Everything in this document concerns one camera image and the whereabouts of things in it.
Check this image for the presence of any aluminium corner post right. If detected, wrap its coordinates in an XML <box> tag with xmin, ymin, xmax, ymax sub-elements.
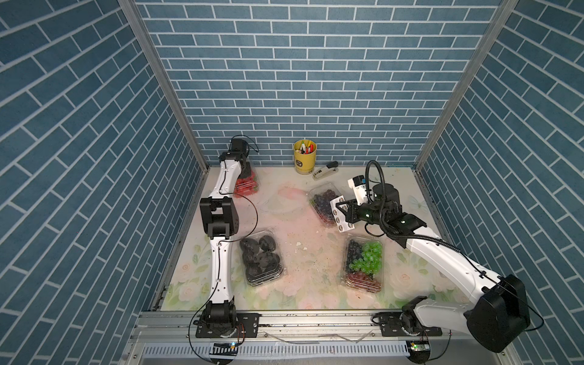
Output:
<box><xmin>413</xmin><ymin>0</ymin><xmax>519</xmax><ymax>173</ymax></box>

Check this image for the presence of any clear box of blueberries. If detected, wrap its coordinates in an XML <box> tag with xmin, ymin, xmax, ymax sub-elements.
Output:
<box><xmin>308</xmin><ymin>182</ymin><xmax>341</xmax><ymax>227</ymax></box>

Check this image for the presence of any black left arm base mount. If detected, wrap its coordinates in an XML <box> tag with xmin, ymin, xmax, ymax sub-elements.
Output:
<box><xmin>194</xmin><ymin>301</ymin><xmax>261</xmax><ymax>339</ymax></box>

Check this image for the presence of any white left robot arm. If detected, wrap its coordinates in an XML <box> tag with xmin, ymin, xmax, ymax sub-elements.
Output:
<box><xmin>196</xmin><ymin>138</ymin><xmax>250</xmax><ymax>339</ymax></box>

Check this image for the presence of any aluminium front rail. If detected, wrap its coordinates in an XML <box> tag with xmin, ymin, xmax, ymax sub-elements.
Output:
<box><xmin>129</xmin><ymin>309</ymin><xmax>507</xmax><ymax>348</ymax></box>

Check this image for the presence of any aluminium corner post left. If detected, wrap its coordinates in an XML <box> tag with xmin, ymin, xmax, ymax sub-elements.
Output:
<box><xmin>119</xmin><ymin>0</ymin><xmax>209</xmax><ymax>173</ymax></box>

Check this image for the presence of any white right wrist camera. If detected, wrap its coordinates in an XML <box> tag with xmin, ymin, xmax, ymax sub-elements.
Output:
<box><xmin>348</xmin><ymin>175</ymin><xmax>368</xmax><ymax>205</ymax></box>

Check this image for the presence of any clear box of mixed grapes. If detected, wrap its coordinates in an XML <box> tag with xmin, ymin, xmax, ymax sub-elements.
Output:
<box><xmin>342</xmin><ymin>235</ymin><xmax>384</xmax><ymax>294</ymax></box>

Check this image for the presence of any white fruit sticker sheet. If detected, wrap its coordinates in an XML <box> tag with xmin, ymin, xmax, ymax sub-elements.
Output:
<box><xmin>330</xmin><ymin>196</ymin><xmax>346</xmax><ymax>227</ymax></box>

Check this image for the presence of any clear box of avocados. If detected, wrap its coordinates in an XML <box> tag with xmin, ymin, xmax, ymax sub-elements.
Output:
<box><xmin>239</xmin><ymin>229</ymin><xmax>284</xmax><ymax>287</ymax></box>

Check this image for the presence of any yellow pen cup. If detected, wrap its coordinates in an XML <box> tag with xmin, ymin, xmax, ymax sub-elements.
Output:
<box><xmin>294</xmin><ymin>139</ymin><xmax>317</xmax><ymax>175</ymax></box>

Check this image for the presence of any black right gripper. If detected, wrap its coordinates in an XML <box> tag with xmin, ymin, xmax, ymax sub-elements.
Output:
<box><xmin>335</xmin><ymin>198</ymin><xmax>386</xmax><ymax>228</ymax></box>

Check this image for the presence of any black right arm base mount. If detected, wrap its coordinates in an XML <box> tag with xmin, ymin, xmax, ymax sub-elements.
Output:
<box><xmin>371</xmin><ymin>296</ymin><xmax>443</xmax><ymax>337</ymax></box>

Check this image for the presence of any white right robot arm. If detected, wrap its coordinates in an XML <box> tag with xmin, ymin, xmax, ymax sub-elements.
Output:
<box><xmin>330</xmin><ymin>173</ymin><xmax>533</xmax><ymax>353</ymax></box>

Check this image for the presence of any clear box of strawberries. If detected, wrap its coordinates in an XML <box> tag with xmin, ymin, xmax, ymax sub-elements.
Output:
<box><xmin>234</xmin><ymin>170</ymin><xmax>259</xmax><ymax>198</ymax></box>

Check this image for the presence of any aluminium corner post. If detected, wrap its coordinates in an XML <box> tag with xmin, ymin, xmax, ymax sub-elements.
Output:
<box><xmin>119</xmin><ymin>0</ymin><xmax>209</xmax><ymax>173</ymax></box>
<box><xmin>413</xmin><ymin>0</ymin><xmax>519</xmax><ymax>173</ymax></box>

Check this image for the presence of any grey desk stapler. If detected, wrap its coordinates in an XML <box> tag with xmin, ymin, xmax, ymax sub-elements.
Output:
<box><xmin>313</xmin><ymin>161</ymin><xmax>339</xmax><ymax>180</ymax></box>

